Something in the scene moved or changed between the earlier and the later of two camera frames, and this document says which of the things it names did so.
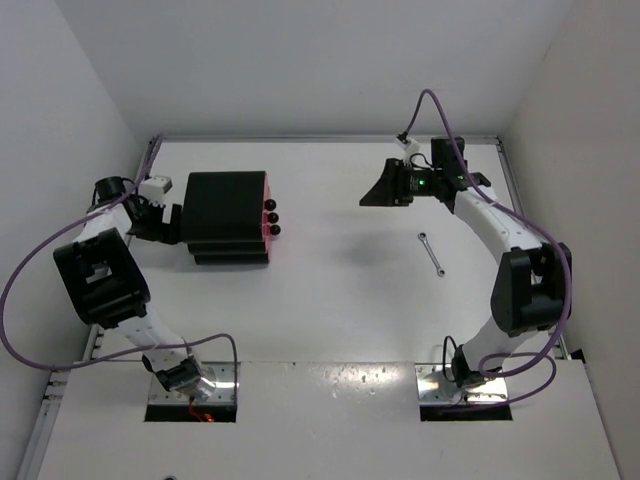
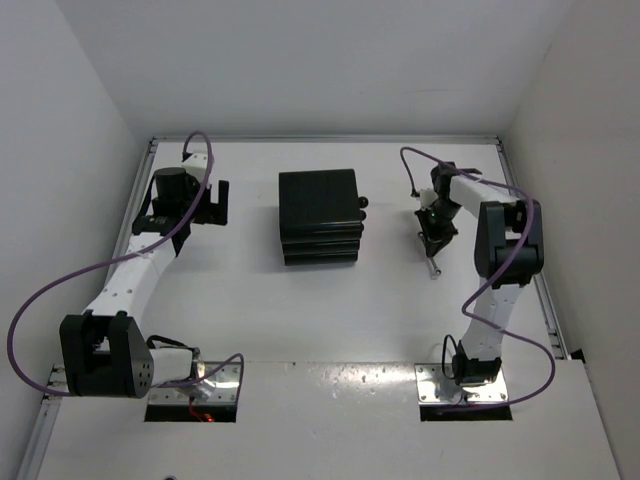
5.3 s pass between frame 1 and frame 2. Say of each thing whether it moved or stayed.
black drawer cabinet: moved
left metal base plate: stayed
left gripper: moved
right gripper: moved
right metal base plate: stayed
